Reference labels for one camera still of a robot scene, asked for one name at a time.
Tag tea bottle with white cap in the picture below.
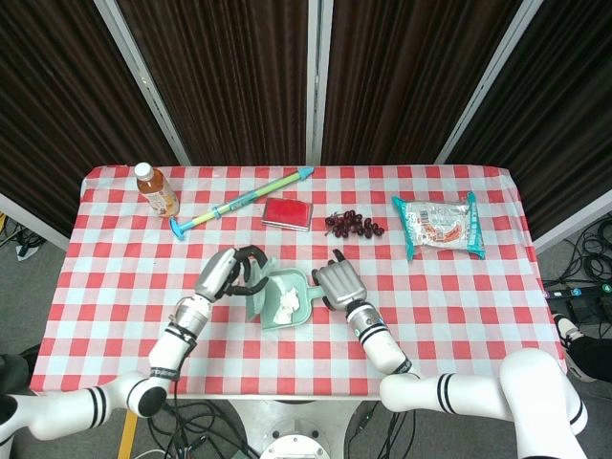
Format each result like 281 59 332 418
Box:
133 162 181 219

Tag red ink pad tin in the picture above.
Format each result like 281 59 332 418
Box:
260 197 314 233

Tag yellow floor tape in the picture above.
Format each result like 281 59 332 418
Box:
117 410 143 459

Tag white and black shoe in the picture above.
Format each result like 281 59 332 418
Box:
553 313 582 367

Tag white metal frame post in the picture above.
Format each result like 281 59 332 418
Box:
93 0 192 166
434 0 558 166
305 0 335 166

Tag green and blue water squirter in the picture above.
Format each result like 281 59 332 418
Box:
169 164 316 241

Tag black bulky object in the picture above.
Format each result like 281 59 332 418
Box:
0 343 42 398

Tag green hand broom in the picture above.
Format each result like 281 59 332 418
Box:
246 256 281 321

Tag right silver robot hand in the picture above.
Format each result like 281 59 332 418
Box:
311 249 368 311

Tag red white checkered tablecloth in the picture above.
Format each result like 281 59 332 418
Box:
29 164 570 398

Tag teal instant noodle packet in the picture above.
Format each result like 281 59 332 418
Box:
391 191 487 262

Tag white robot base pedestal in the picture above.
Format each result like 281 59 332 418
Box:
224 396 369 459

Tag black trouser leg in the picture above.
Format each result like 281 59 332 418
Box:
568 334 612 383

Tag green plastic dustpan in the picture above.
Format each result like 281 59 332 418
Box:
260 268 322 332

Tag dark brown ribbed panel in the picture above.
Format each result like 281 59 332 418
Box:
117 0 312 166
448 0 612 240
319 0 522 166
0 0 181 238

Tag black floor cable bundle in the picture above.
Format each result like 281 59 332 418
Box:
142 399 262 459
563 214 612 283

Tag black power strip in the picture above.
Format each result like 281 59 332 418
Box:
542 281 612 301

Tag dark red grape bunch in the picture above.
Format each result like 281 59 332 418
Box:
324 208 386 239

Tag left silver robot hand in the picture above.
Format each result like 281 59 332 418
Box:
193 245 270 303

